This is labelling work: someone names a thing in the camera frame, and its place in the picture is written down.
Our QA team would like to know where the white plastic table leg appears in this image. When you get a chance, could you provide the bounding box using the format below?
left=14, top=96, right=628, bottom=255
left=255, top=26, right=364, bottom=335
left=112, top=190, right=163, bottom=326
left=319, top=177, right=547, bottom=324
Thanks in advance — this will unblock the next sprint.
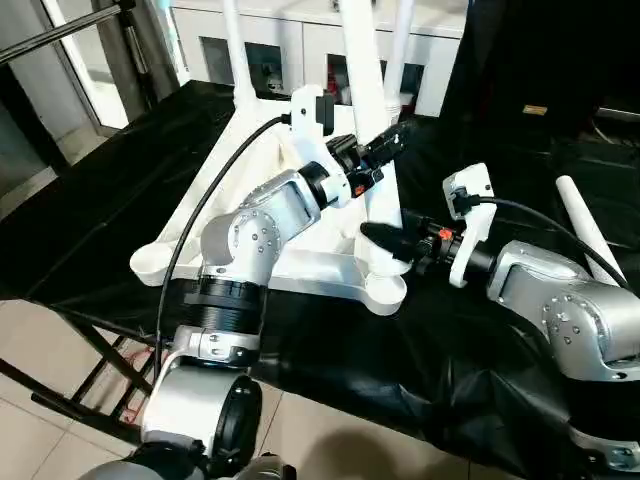
left=384, top=0, right=417, bottom=99
left=555, top=175, right=628, bottom=287
left=338, top=0, right=409, bottom=263
left=221, top=0, right=257, bottom=103

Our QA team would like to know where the white plastic table top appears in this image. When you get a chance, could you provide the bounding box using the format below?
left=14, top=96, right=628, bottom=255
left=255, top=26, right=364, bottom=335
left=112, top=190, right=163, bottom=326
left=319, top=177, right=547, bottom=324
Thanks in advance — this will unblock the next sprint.
left=129, top=84, right=411, bottom=319

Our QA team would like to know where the white glass-door cabinet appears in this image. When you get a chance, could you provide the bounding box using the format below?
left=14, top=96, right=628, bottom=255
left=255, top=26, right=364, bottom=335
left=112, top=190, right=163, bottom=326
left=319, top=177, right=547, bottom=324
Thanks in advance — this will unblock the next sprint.
left=170, top=0, right=471, bottom=117

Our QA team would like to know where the black work mat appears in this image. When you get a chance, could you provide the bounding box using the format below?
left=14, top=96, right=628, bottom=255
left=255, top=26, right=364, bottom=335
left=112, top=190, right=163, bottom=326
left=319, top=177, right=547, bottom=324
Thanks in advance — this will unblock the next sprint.
left=0, top=78, right=640, bottom=479

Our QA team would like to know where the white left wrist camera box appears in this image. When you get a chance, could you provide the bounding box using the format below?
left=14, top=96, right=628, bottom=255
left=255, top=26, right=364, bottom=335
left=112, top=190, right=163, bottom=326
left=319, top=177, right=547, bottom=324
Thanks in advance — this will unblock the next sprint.
left=288, top=85, right=351, bottom=213

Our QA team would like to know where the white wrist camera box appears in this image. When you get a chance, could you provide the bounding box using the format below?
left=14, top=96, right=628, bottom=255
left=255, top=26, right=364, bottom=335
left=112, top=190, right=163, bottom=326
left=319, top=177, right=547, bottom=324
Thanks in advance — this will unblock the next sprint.
left=288, top=85, right=351, bottom=213
left=442, top=164, right=495, bottom=289

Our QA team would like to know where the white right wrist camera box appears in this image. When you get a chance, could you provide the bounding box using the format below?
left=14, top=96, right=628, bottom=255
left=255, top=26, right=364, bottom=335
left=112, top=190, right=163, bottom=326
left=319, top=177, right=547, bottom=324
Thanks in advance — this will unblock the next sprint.
left=442, top=164, right=495, bottom=289

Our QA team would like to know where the grey metal rack frame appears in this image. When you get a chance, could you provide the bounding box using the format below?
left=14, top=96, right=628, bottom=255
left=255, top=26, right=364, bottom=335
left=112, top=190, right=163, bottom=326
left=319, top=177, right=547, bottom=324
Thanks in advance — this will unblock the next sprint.
left=0, top=0, right=183, bottom=136

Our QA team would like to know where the black metal table frame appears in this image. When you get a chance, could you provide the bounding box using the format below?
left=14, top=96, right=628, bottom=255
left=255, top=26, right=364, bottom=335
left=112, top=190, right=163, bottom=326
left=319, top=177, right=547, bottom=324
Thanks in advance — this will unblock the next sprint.
left=0, top=308, right=166, bottom=446

